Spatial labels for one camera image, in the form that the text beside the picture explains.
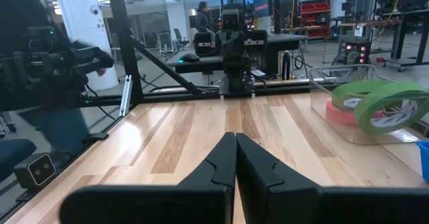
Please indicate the blue plastic basket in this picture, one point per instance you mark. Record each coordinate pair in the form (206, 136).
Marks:
(424, 160)

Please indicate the silver aluminium bar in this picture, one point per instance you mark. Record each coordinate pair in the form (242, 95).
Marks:
(126, 96)

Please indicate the black computer mouse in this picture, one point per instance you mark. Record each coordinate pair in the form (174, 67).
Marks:
(189, 58)

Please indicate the blue chair seat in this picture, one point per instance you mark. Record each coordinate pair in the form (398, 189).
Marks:
(15, 157)

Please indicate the black table-level camera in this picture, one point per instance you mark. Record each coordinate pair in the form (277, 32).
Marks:
(35, 171)

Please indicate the black table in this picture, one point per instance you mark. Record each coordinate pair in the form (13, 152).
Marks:
(409, 19)

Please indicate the white office chair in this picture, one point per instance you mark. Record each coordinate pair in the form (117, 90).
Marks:
(166, 43)

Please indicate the clear plastic container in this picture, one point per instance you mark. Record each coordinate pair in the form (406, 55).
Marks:
(321, 83)

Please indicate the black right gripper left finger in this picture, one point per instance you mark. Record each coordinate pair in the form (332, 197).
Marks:
(167, 204)

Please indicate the person's hand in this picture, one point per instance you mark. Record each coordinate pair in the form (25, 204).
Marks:
(101, 71)

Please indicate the black frame bracket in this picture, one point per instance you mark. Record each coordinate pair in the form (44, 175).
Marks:
(95, 137)

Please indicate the black box with red lights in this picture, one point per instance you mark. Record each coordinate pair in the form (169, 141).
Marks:
(358, 53)

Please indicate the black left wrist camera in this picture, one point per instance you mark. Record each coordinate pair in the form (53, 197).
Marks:
(230, 19)

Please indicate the shelf with red bins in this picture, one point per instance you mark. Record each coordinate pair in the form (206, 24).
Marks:
(315, 12)

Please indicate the white round column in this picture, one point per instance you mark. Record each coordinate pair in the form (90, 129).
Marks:
(83, 33)

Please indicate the white paper sheet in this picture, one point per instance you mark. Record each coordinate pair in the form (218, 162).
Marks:
(258, 72)

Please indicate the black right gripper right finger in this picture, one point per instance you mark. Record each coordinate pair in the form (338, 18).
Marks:
(301, 207)

